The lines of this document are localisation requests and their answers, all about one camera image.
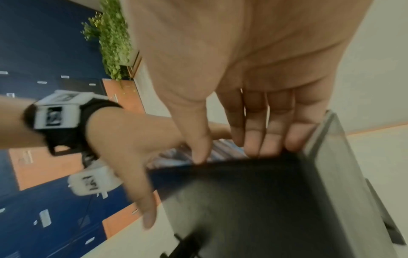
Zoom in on person's left hand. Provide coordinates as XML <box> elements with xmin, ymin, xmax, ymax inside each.
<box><xmin>85</xmin><ymin>107</ymin><xmax>234</xmax><ymax>230</ymax></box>

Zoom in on person's right hand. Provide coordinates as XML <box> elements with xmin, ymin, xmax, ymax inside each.
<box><xmin>121</xmin><ymin>0</ymin><xmax>374</xmax><ymax>165</ymax></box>

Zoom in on striped item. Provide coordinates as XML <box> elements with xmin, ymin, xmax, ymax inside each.
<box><xmin>146</xmin><ymin>139</ymin><xmax>251</xmax><ymax>170</ymax></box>

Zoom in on person's left forearm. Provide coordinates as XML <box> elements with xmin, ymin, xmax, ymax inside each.
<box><xmin>0</xmin><ymin>95</ymin><xmax>48</xmax><ymax>151</ymax></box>

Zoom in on brown wooden planter box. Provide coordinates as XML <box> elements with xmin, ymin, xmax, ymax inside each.
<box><xmin>127</xmin><ymin>50</ymin><xmax>143</xmax><ymax>81</ymax></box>

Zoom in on green leafy plant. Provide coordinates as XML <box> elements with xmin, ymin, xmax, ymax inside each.
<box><xmin>81</xmin><ymin>0</ymin><xmax>133</xmax><ymax>88</ymax></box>

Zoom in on blue and orange lockers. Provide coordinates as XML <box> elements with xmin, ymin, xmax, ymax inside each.
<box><xmin>0</xmin><ymin>0</ymin><xmax>162</xmax><ymax>258</ymax></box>

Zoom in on gray storage bin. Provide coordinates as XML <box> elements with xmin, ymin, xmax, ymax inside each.
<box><xmin>147</xmin><ymin>109</ymin><xmax>408</xmax><ymax>258</ymax></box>

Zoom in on white black wrist camera unit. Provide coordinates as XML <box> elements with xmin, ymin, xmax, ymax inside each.
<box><xmin>22</xmin><ymin>90</ymin><xmax>125</xmax><ymax>198</ymax></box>

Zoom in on black metal frame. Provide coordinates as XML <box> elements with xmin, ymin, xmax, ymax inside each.
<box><xmin>159</xmin><ymin>231</ymin><xmax>206</xmax><ymax>258</ymax></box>

